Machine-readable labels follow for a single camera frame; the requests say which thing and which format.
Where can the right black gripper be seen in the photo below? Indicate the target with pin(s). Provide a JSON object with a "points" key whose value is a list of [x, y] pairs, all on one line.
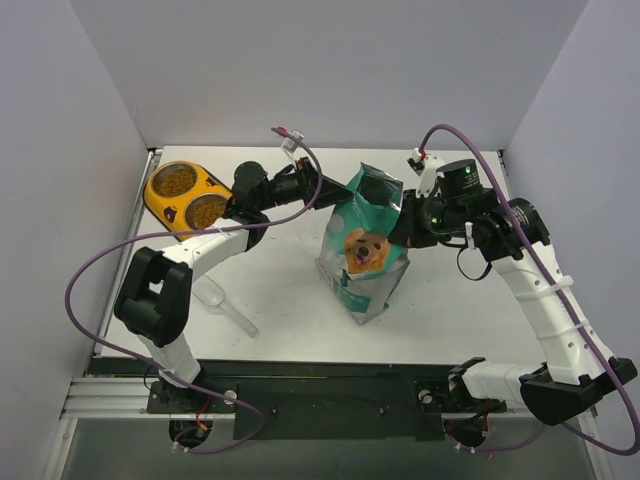
{"points": [[407, 225]]}

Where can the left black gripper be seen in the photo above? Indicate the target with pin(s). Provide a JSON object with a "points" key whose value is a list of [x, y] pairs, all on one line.
{"points": [[310, 181]]}

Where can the green pet food bag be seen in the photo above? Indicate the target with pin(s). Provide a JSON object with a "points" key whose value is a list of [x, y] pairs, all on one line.
{"points": [[357, 259]]}

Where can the clear plastic scoop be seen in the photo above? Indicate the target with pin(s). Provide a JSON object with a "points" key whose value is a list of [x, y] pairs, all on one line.
{"points": [[213, 296]]}

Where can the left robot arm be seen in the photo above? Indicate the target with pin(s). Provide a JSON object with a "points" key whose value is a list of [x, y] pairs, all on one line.
{"points": [[154, 300]]}

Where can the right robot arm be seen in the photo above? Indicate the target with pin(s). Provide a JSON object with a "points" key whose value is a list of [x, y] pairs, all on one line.
{"points": [[578, 369]]}

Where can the yellow double pet bowl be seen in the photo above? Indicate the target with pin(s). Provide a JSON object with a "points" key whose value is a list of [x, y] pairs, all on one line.
{"points": [[184, 196]]}

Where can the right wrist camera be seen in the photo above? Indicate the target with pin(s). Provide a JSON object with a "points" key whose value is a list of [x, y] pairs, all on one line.
{"points": [[426, 166]]}

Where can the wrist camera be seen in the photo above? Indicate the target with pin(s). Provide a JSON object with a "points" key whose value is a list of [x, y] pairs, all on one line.
{"points": [[426, 166], [291, 141]]}

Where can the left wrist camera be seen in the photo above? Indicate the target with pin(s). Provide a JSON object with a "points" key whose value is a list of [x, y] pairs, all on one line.
{"points": [[291, 141]]}

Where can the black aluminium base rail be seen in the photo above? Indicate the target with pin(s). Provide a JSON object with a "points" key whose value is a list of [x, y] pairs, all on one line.
{"points": [[290, 400]]}

